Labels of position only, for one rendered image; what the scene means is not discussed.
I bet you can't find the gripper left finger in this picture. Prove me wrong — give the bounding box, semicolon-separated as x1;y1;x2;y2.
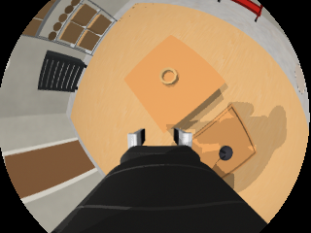
127;128;146;148

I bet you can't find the black ball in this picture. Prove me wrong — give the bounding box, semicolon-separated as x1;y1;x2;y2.
219;146;233;161

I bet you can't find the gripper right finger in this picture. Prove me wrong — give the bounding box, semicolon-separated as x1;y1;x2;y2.
174;128;192;147

